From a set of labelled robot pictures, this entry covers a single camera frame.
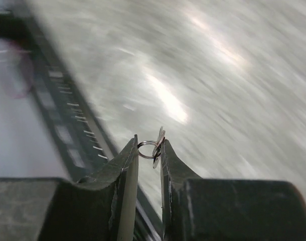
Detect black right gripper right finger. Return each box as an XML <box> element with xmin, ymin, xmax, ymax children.
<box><xmin>161</xmin><ymin>140</ymin><xmax>306</xmax><ymax>240</ymax></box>

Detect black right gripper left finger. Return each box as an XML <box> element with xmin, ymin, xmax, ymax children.
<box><xmin>0</xmin><ymin>138</ymin><xmax>138</xmax><ymax>240</ymax></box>

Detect silver key ring keys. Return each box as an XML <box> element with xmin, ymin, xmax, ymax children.
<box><xmin>137</xmin><ymin>127</ymin><xmax>166</xmax><ymax>169</ymax></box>

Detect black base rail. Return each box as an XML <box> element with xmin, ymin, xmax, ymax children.
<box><xmin>0</xmin><ymin>7</ymin><xmax>162</xmax><ymax>240</ymax></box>

